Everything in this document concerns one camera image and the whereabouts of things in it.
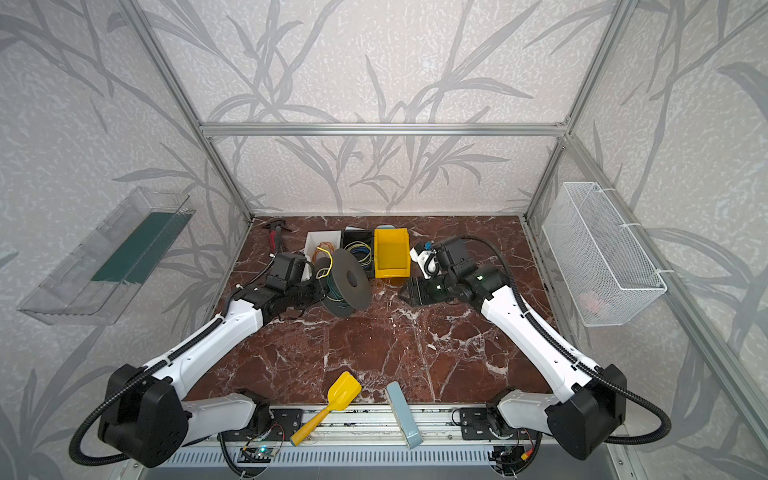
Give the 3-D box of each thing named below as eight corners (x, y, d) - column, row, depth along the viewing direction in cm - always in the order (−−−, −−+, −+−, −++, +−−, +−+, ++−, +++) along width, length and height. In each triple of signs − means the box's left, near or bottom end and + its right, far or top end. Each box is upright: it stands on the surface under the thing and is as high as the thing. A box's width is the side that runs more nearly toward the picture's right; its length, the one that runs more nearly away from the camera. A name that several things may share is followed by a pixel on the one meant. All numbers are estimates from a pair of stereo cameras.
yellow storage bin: (373, 280, 103) (371, 268, 98) (376, 241, 115) (374, 228, 109) (410, 280, 104) (410, 268, 98) (409, 241, 115) (409, 228, 109)
